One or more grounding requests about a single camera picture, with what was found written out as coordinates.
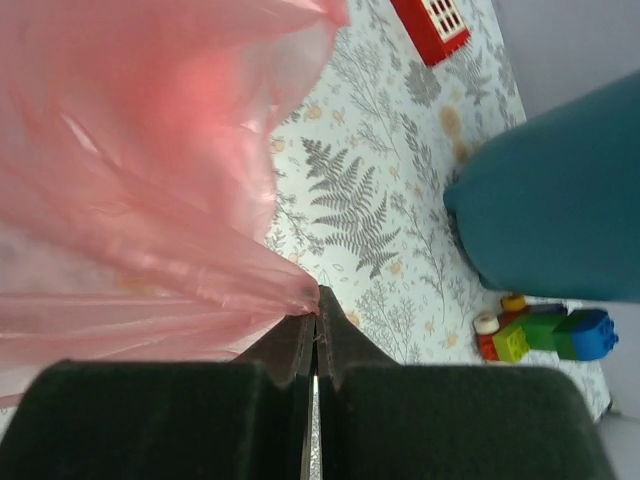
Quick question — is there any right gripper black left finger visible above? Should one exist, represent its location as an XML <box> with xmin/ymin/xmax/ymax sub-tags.
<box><xmin>1</xmin><ymin>316</ymin><xmax>315</xmax><ymax>479</ymax></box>

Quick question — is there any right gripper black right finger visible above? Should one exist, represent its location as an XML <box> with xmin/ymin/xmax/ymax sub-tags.
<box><xmin>316</xmin><ymin>287</ymin><xmax>615</xmax><ymax>479</ymax></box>

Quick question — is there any red plastic trash bag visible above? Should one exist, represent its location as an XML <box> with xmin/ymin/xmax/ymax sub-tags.
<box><xmin>1</xmin><ymin>1</ymin><xmax>348</xmax><ymax>407</ymax></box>

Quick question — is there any teal plastic trash bin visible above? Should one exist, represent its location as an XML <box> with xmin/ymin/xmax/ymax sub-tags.
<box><xmin>443</xmin><ymin>74</ymin><xmax>639</xmax><ymax>303</ymax></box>

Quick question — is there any colourful toy block car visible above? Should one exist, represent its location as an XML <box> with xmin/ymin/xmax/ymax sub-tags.
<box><xmin>473</xmin><ymin>294</ymin><xmax>619</xmax><ymax>364</ymax></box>

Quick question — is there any floral patterned table mat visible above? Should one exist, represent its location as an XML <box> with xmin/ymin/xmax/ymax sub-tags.
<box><xmin>0</xmin><ymin>0</ymin><xmax>616</xmax><ymax>480</ymax></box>

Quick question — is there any red white window toy block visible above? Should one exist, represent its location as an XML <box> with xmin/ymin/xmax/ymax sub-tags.
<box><xmin>391</xmin><ymin>0</ymin><xmax>471</xmax><ymax>67</ymax></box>

